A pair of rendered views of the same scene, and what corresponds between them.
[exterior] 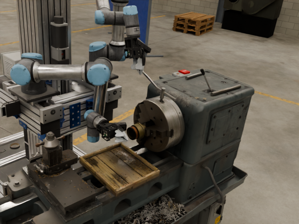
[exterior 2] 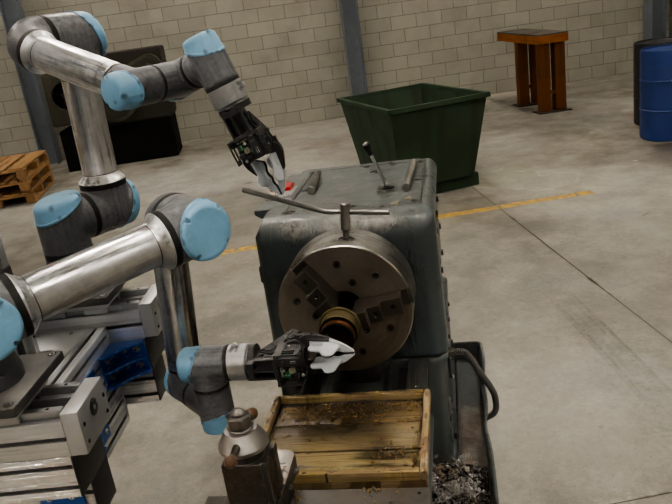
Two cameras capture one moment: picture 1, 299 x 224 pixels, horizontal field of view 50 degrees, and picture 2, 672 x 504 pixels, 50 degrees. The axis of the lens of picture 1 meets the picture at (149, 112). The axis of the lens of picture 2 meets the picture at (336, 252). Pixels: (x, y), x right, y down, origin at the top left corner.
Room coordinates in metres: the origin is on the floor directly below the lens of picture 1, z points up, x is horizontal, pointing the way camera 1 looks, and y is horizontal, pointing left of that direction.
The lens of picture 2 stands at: (0.38, 0.86, 1.75)
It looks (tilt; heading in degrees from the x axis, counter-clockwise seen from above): 19 degrees down; 325
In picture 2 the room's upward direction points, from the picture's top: 8 degrees counter-clockwise
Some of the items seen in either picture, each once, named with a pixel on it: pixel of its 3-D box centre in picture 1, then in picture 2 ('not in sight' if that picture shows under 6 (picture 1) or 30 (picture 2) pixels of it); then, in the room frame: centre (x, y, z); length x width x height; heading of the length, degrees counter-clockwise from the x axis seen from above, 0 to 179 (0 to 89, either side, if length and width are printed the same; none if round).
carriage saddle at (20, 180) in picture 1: (50, 193); not in sight; (1.20, 0.44, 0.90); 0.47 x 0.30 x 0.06; 44
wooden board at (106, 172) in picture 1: (119, 166); (344, 437); (1.49, 0.14, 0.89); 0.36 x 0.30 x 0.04; 44
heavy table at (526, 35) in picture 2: not in sight; (531, 68); (7.01, -7.48, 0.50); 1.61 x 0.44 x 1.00; 149
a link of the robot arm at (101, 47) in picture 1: (98, 51); (63, 221); (2.18, 0.40, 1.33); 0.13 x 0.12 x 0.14; 105
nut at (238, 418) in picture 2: (50, 135); (238, 418); (1.29, 0.45, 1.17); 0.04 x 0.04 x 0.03
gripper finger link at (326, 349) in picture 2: (120, 135); (329, 350); (1.48, 0.14, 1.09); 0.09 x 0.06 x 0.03; 44
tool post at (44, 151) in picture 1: (52, 152); (253, 469); (1.29, 0.45, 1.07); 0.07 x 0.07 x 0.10; 44
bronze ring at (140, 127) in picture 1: (137, 131); (339, 329); (1.57, 0.06, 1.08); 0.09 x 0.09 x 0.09; 45
